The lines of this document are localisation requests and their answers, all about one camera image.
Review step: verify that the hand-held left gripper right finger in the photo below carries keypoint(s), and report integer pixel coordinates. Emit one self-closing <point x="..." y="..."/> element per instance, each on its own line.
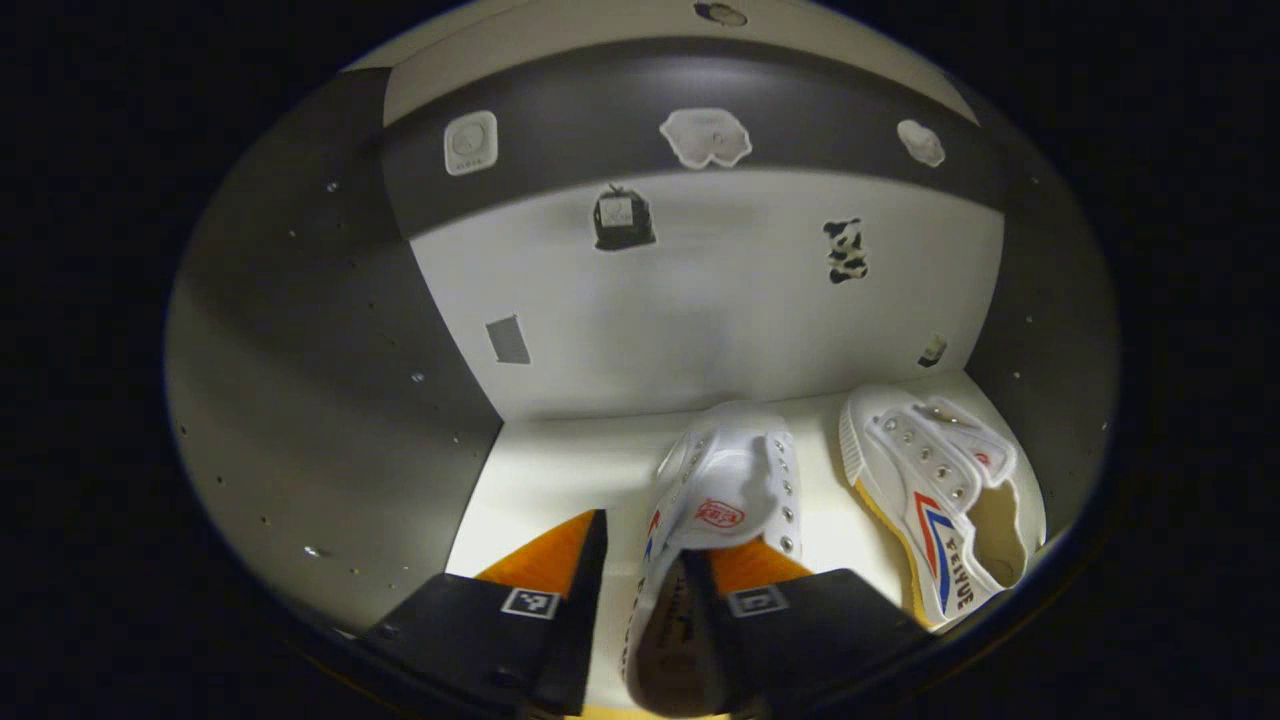
<point x="820" y="630"/>

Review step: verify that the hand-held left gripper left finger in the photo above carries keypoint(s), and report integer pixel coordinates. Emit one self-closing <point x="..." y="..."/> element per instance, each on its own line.
<point x="585" y="620"/>

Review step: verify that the white canvas shoe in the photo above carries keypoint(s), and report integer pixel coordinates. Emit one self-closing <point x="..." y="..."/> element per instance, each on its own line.
<point x="930" y="500"/>
<point x="725" y="480"/>

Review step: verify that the white and grey shoe cabinet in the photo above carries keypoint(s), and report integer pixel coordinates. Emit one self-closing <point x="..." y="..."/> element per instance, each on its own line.
<point x="700" y="320"/>

